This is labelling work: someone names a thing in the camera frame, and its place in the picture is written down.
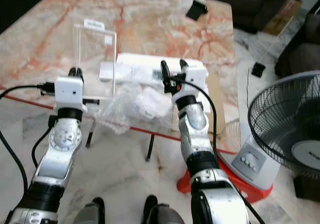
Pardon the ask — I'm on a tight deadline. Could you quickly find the clear plastic packaging box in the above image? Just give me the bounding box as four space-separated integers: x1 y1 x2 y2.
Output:
72 19 117 101

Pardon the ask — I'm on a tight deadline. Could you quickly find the flat white carton box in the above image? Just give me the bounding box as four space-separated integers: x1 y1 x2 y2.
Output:
99 53 207 84

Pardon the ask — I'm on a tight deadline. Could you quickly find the crumpled clear plastic bag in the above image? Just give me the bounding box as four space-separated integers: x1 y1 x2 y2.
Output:
94 83 177 133

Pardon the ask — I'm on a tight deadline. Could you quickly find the small black pouch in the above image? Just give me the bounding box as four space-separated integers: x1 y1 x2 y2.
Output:
185 0 208 21

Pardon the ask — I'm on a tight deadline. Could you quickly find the thin black table leg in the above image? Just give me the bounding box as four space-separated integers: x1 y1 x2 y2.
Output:
86 123 97 149
146 133 157 162

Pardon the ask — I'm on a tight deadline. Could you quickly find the black power adapter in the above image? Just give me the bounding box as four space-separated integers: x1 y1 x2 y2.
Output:
251 62 267 78

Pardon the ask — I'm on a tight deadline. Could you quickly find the black fan grille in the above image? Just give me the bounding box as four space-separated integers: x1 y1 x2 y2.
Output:
247 71 320 180

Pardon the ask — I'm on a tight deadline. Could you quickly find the grey fan base with buttons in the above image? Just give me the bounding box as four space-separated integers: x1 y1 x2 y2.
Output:
227 134 281 192

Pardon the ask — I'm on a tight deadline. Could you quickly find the brown cardboard box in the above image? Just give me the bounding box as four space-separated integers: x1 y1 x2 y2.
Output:
262 0 304 36

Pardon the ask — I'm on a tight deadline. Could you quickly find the dark armchair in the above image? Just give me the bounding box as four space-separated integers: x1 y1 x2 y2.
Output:
274 13 320 78

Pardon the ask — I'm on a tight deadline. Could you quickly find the robot right leg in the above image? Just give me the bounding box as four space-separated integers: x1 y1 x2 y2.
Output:
142 194 187 224

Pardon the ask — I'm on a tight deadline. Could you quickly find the robot leg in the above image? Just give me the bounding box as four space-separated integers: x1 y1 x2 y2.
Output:
142 194 187 224
73 197 107 224

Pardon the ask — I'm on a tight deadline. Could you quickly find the robot left leg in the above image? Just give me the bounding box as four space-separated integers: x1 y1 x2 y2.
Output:
73 197 107 224

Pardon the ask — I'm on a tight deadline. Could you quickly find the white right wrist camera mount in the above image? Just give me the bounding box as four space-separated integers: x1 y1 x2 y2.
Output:
185 66 209 97

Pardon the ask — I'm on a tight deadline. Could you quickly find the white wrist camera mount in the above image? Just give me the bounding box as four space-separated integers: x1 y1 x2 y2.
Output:
185 66 209 97
53 77 85 110

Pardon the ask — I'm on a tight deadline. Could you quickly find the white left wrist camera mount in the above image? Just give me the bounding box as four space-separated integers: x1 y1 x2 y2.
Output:
53 77 85 110

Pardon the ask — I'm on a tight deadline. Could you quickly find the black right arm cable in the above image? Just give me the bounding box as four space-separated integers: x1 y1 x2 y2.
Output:
172 75 219 155

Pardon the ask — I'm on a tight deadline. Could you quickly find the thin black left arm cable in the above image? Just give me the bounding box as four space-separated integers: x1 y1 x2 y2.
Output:
31 129 53 168

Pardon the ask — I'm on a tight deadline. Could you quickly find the red metal table frame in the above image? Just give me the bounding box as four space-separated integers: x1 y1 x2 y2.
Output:
0 93 274 205

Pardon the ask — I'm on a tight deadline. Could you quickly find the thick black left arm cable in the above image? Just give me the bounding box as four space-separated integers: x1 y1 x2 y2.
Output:
0 83 56 194

